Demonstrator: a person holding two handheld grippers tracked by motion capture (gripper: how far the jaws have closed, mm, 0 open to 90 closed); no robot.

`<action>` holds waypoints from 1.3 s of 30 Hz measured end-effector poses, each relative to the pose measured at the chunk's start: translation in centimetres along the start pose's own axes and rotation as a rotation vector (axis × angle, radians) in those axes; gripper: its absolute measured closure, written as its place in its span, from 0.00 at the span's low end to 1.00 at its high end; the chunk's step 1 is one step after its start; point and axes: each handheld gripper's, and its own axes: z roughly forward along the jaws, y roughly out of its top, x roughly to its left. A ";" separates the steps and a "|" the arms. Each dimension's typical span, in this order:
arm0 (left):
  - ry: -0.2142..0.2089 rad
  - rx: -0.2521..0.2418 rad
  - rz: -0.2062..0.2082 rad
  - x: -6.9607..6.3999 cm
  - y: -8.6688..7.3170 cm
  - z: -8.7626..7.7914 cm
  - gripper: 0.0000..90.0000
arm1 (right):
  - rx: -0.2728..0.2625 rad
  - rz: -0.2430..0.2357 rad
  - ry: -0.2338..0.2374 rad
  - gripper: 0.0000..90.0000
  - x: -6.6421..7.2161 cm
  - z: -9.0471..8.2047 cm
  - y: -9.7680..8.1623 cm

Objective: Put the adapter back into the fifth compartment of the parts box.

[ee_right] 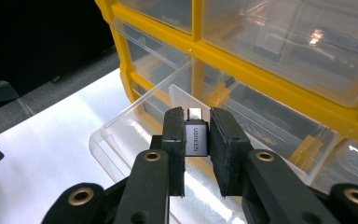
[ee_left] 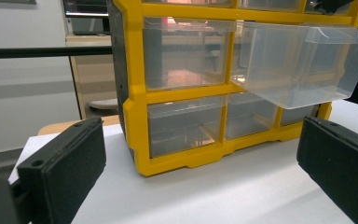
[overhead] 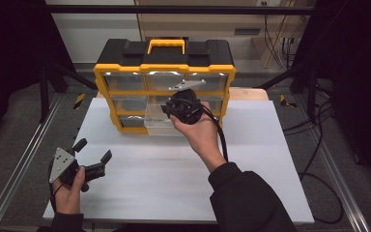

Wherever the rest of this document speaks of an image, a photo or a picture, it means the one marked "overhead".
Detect black metal stand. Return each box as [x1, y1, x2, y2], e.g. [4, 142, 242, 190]
[257, 61, 320, 124]
[40, 61, 98, 124]

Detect wooden background cabinet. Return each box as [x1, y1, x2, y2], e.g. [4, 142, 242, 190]
[134, 0, 317, 70]

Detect yellow and black organizer cabinet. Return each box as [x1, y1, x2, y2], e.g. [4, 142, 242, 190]
[93, 38, 237, 135]

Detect person's right hand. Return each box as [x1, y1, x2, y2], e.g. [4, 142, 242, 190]
[169, 101, 228, 173]

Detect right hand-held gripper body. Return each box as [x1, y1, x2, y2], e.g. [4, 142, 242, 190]
[160, 78, 207, 126]

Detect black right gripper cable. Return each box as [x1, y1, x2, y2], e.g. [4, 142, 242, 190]
[201, 104, 230, 162]

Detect set of clear drawers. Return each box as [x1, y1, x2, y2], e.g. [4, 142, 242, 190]
[102, 72, 230, 129]

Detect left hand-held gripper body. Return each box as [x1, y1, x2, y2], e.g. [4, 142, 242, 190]
[48, 147, 106, 193]

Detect black and yellow tape strip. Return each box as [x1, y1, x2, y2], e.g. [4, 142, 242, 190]
[72, 93, 87, 110]
[279, 94, 298, 109]

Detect person's left hand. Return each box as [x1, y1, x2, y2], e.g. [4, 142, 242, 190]
[51, 166, 90, 215]

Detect clear plastic organizer drawer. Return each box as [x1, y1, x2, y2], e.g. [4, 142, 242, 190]
[143, 101, 186, 137]

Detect black curtain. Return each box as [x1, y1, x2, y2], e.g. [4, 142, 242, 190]
[293, 0, 371, 194]
[0, 0, 75, 149]

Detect bundle of hanging cables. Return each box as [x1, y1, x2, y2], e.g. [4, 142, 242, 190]
[263, 14, 303, 71]

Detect wooden table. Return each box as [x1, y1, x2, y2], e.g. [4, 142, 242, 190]
[96, 87, 270, 102]

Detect black metal frame bar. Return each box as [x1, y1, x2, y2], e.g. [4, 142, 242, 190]
[44, 4, 317, 15]

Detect black floor cable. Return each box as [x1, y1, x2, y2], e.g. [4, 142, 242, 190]
[283, 96, 345, 225]

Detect aluminium floor rail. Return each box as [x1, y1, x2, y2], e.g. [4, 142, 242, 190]
[0, 93, 63, 232]
[315, 138, 371, 232]

